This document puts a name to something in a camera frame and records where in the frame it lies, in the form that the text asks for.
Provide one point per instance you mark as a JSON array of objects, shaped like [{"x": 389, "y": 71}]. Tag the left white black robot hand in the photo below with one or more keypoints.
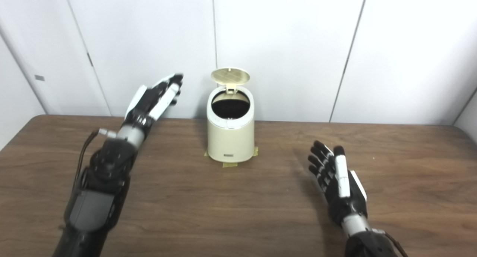
[{"x": 145, "y": 104}]

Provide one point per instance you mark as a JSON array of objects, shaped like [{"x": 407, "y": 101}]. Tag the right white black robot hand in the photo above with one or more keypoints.
[{"x": 337, "y": 197}]

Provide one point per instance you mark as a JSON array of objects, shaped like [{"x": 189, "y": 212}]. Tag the cream-colored lidded bin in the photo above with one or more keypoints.
[{"x": 231, "y": 141}]

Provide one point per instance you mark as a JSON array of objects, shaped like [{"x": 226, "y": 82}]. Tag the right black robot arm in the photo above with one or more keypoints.
[{"x": 367, "y": 244}]

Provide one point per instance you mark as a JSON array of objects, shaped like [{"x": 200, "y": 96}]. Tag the wide yellow tape piece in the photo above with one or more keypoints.
[{"x": 230, "y": 164}]

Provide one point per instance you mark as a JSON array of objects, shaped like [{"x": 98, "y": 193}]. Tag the black wall panel hinge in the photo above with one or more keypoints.
[{"x": 89, "y": 59}]

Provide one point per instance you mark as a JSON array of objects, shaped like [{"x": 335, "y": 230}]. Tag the grey wall label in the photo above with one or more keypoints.
[{"x": 39, "y": 78}]

